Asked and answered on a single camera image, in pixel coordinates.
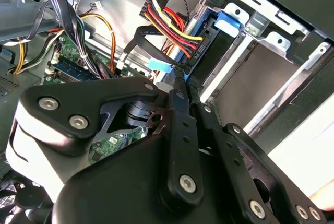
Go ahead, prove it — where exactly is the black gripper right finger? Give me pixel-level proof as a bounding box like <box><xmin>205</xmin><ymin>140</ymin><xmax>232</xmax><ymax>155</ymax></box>
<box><xmin>185</xmin><ymin>72</ymin><xmax>329</xmax><ymax>224</ymax></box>

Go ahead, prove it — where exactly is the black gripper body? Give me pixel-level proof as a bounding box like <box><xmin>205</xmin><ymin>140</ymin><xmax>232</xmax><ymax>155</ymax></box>
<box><xmin>51</xmin><ymin>133</ymin><xmax>241</xmax><ymax>224</ymax></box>

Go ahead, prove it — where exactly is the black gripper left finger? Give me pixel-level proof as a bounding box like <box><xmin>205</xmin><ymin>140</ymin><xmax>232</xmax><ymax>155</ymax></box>
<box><xmin>15</xmin><ymin>65</ymin><xmax>205</xmax><ymax>210</ymax></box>

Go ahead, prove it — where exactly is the black data wire blue tag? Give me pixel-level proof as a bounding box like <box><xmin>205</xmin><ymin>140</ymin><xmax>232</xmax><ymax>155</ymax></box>
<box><xmin>118</xmin><ymin>25</ymin><xmax>190</xmax><ymax>77</ymax></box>

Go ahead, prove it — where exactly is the red yellow black power wire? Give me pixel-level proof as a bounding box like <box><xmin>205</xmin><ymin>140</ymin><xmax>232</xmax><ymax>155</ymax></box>
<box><xmin>139</xmin><ymin>0</ymin><xmax>211</xmax><ymax>64</ymax></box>

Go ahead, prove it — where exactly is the hard disk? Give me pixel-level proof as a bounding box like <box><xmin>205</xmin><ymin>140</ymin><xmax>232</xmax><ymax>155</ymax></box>
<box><xmin>156</xmin><ymin>7</ymin><xmax>242</xmax><ymax>97</ymax></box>

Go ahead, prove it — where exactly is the person's hand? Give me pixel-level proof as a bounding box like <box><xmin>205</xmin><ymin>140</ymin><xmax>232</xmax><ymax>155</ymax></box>
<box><xmin>307</xmin><ymin>185</ymin><xmax>334</xmax><ymax>212</ymax></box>

